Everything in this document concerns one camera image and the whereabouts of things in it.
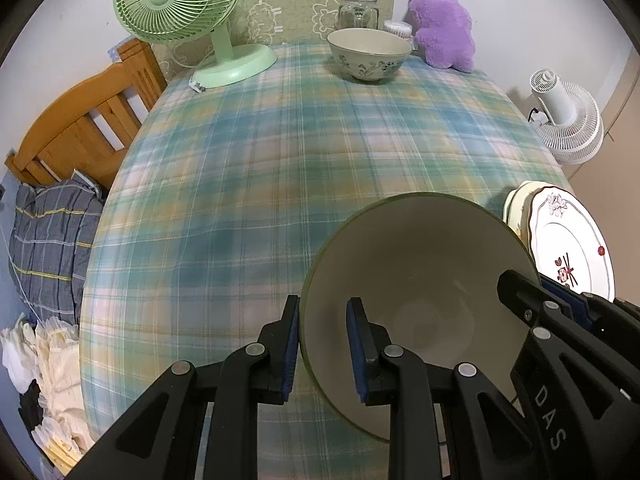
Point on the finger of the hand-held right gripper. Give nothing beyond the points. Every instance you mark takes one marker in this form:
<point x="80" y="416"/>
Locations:
<point x="615" y="317"/>
<point x="530" y="295"/>

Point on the white standing fan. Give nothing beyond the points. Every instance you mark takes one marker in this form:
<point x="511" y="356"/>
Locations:
<point x="560" y="105"/>

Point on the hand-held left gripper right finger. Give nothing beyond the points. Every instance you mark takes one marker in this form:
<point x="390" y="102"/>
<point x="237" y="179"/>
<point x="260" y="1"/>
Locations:
<point x="356" y="355"/>

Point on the pile of pale clothes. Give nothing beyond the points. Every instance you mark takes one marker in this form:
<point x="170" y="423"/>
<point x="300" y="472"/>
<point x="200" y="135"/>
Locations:
<point x="50" y="365"/>

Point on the beige door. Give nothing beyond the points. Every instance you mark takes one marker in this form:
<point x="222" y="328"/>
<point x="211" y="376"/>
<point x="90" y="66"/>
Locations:
<point x="620" y="125"/>

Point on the cotton swab container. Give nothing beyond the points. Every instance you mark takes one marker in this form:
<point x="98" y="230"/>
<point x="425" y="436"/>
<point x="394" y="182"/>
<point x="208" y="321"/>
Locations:
<point x="397" y="29"/>

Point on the white plate with red pattern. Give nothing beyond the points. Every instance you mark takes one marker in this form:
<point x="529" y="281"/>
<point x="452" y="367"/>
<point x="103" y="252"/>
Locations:
<point x="565" y="230"/>

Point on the glass jar with black lid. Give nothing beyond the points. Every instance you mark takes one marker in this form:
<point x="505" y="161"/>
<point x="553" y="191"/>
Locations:
<point x="357" y="10"/>

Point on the purple plush toy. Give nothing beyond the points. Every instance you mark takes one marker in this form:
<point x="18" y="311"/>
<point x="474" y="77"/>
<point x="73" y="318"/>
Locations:
<point x="442" y="35"/>

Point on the plaid tablecloth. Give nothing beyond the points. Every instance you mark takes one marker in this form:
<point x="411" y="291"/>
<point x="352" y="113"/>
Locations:
<point x="250" y="185"/>

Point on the grey plaid blanket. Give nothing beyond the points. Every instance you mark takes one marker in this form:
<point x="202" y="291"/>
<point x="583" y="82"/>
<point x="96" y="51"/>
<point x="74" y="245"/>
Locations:
<point x="50" y="245"/>

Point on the floral ceramic bowl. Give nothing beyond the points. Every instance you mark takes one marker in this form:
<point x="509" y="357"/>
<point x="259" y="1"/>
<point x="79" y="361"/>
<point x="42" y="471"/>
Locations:
<point x="425" y="260"/>
<point x="370" y="67"/>

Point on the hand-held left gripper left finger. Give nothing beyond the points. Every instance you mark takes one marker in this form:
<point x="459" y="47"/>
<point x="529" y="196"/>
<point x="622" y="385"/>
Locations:
<point x="291" y="355"/>

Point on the cream plate with yellow flowers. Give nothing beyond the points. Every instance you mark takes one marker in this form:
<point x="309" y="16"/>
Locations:
<point x="515" y="210"/>

